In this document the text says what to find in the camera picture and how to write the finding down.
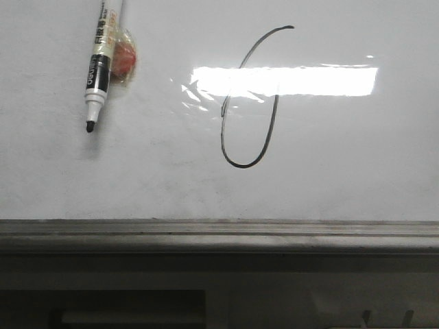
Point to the red magnet taped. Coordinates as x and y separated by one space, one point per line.
124 59

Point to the white whiteboard surface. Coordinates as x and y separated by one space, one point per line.
236 110

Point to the white black whiteboard marker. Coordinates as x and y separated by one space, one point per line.
100 65

